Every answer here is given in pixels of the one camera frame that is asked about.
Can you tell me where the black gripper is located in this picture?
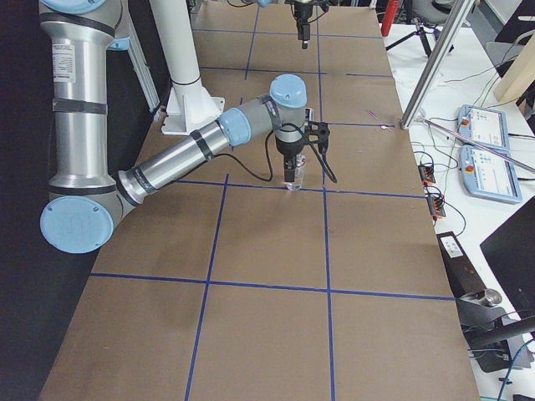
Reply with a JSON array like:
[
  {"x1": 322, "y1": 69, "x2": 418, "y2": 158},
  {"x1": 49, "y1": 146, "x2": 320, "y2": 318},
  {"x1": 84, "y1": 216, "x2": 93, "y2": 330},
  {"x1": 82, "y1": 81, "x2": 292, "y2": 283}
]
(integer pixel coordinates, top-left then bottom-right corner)
[
  {"x1": 291, "y1": 0, "x2": 317, "y2": 49},
  {"x1": 276, "y1": 140, "x2": 303, "y2": 182}
]

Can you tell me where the clear glass sauce bottle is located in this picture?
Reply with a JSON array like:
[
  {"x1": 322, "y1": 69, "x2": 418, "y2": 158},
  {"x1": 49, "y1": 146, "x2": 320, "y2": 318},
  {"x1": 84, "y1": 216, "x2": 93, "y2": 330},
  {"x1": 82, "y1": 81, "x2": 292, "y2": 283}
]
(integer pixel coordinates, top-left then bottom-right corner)
[{"x1": 286, "y1": 155, "x2": 306, "y2": 191}]

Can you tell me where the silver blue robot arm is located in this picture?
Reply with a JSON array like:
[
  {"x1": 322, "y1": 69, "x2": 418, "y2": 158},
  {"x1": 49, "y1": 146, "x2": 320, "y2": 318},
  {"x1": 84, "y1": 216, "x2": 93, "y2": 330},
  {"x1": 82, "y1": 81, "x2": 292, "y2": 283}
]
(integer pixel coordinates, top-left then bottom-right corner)
[
  {"x1": 227, "y1": 0, "x2": 319, "y2": 50},
  {"x1": 38, "y1": 1, "x2": 307, "y2": 254}
]

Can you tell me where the silver digital kitchen scale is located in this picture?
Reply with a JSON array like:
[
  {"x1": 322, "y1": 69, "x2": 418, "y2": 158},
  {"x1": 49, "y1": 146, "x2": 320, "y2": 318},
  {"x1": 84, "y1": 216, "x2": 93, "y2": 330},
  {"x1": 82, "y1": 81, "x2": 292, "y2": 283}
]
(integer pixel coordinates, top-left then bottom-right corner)
[{"x1": 305, "y1": 108, "x2": 313, "y2": 122}]

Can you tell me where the red cylinder tube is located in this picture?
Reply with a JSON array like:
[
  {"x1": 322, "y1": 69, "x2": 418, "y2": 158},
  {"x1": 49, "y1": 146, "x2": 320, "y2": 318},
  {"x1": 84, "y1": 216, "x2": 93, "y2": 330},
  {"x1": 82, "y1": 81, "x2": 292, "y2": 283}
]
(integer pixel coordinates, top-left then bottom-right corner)
[{"x1": 380, "y1": 0, "x2": 400, "y2": 38}]

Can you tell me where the orange black connector strip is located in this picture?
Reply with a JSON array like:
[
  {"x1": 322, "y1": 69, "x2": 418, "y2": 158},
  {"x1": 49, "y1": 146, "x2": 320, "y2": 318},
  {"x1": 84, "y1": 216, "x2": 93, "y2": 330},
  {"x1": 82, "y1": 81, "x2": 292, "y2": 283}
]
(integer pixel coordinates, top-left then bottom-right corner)
[{"x1": 418, "y1": 163, "x2": 446, "y2": 221}]

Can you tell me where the lower blue teach pendant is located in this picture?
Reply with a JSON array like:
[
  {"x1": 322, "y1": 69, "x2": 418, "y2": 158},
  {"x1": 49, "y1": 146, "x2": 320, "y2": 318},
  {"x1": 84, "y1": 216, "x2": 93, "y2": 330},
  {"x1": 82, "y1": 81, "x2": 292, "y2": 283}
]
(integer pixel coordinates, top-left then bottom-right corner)
[{"x1": 460, "y1": 145, "x2": 522, "y2": 204}]

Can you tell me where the blue teach pendant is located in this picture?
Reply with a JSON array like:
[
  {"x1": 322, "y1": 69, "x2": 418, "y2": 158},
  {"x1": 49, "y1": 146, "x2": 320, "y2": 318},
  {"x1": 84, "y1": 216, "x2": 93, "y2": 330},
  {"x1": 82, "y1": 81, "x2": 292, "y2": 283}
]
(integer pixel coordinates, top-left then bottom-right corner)
[
  {"x1": 460, "y1": 145, "x2": 522, "y2": 204},
  {"x1": 457, "y1": 104, "x2": 510, "y2": 150}
]

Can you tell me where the upper blue teach pendant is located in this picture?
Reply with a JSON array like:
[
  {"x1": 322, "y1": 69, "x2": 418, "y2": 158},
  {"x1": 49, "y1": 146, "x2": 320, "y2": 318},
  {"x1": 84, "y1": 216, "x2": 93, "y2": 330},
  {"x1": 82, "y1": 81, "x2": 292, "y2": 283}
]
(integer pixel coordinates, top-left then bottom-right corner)
[{"x1": 457, "y1": 104, "x2": 510, "y2": 150}]

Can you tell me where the wooden beam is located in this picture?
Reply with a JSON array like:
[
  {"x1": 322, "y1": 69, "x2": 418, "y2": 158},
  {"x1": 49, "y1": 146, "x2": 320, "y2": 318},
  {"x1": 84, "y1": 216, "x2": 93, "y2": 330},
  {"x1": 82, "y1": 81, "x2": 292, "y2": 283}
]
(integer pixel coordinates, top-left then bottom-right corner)
[{"x1": 494, "y1": 30, "x2": 534, "y2": 103}]

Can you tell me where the black monitor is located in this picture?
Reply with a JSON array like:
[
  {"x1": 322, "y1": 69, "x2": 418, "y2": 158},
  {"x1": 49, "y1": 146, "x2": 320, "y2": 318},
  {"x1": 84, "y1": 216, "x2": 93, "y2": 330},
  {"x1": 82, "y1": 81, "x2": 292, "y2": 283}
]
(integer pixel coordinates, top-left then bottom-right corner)
[{"x1": 480, "y1": 199, "x2": 535, "y2": 317}]

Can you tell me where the black bar with clamp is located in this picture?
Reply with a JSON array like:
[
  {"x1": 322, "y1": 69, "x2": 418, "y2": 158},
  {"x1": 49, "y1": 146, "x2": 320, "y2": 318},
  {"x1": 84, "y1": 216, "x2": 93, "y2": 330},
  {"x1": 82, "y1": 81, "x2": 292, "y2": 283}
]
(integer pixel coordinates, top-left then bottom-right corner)
[{"x1": 437, "y1": 231, "x2": 534, "y2": 354}]

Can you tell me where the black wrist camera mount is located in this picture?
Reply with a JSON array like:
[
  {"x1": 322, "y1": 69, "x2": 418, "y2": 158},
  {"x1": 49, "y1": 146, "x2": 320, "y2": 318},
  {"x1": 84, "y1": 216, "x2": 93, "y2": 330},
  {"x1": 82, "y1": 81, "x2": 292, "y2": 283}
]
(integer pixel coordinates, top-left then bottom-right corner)
[{"x1": 304, "y1": 121, "x2": 330, "y2": 156}]

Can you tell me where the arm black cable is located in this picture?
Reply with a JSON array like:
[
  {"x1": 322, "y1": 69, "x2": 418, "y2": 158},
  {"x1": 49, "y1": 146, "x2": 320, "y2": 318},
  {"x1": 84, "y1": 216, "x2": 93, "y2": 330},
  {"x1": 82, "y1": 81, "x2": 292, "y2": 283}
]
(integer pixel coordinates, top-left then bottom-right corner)
[{"x1": 208, "y1": 124, "x2": 339, "y2": 185}]

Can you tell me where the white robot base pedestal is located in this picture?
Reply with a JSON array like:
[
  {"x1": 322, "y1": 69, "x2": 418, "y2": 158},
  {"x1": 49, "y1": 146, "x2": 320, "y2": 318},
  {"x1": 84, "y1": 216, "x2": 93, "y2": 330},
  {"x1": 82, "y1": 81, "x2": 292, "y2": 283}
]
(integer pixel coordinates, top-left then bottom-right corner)
[{"x1": 150, "y1": 0, "x2": 225, "y2": 135}]

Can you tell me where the aluminium frame post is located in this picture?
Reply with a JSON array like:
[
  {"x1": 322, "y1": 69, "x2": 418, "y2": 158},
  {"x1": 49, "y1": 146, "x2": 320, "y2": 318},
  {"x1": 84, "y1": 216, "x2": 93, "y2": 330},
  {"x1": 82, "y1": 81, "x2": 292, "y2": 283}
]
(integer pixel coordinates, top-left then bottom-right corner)
[{"x1": 400, "y1": 0, "x2": 475, "y2": 129}]

